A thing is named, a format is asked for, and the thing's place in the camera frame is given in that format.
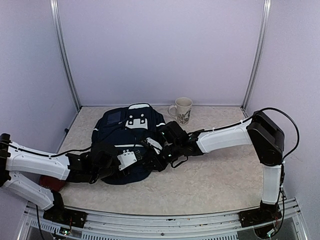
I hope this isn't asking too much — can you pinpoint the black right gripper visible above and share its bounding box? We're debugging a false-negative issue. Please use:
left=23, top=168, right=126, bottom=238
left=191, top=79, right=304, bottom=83
left=142, top=141, right=182, bottom=173

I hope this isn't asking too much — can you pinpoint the navy blue student backpack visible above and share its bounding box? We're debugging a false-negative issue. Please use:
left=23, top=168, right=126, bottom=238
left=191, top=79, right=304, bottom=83
left=91, top=103, right=166, bottom=186

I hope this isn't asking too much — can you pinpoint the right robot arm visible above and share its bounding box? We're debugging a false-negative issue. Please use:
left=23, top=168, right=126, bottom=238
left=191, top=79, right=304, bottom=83
left=142, top=110, right=285, bottom=222

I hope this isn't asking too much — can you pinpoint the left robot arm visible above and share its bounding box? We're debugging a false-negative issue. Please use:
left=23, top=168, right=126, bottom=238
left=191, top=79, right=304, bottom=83
left=0, top=133, right=138, bottom=226

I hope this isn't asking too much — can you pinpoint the beige patterned ceramic mug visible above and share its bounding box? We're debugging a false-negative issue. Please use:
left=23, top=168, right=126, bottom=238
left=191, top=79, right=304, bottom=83
left=167, top=97, right=193, bottom=125

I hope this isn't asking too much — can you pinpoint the red floral round tin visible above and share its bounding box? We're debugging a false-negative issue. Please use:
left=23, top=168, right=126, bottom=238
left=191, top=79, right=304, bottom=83
left=39, top=175, right=66, bottom=192

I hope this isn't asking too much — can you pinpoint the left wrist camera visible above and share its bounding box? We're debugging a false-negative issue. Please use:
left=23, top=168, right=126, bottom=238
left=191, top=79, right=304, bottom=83
left=117, top=149, right=143, bottom=171

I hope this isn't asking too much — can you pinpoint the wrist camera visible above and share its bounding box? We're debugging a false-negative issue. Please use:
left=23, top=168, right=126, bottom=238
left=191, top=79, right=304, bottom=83
left=140, top=137, right=163, bottom=155
left=117, top=149, right=143, bottom=171

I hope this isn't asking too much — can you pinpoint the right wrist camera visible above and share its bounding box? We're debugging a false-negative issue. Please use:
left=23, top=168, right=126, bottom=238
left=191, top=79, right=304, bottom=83
left=140, top=137, right=163, bottom=155

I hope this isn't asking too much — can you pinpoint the front aluminium rail base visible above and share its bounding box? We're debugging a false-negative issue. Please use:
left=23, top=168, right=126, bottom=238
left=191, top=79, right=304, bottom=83
left=14, top=198, right=310, bottom=240

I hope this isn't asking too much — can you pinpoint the left aluminium frame post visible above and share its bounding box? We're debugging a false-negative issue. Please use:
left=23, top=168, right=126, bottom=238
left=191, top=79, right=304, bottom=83
left=50, top=0, right=82, bottom=113

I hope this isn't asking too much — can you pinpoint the aluminium frame post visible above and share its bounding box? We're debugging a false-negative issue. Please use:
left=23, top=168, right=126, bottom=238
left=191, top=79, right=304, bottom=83
left=241, top=0, right=272, bottom=111
left=50, top=0, right=82, bottom=113

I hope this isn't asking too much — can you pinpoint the right aluminium frame post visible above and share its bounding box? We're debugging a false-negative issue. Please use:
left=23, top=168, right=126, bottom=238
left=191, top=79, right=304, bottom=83
left=241, top=0, right=272, bottom=111

